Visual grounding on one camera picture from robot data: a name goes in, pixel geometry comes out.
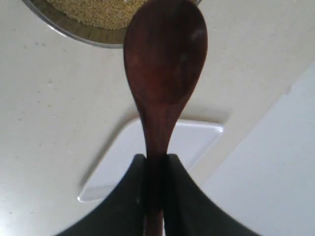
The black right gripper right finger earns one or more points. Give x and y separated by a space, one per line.
189 212

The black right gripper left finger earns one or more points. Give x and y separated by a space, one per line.
122 212

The dark red wooden spoon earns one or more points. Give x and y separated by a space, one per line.
165 48

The white rectangular plastic tray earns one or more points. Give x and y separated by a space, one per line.
189 141

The round metal bowl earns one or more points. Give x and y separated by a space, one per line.
94 36

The yellow millet grains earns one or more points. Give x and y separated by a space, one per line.
106 14

